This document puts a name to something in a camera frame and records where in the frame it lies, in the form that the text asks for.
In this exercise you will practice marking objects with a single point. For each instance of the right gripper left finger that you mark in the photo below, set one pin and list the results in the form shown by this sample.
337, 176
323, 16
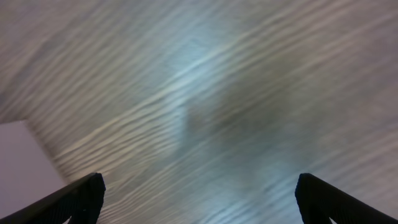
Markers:
78, 203

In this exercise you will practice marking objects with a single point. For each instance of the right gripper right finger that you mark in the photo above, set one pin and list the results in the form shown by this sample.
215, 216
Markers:
322, 203

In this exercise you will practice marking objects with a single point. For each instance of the white cardboard box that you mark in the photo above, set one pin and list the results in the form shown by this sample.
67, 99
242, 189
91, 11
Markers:
27, 174

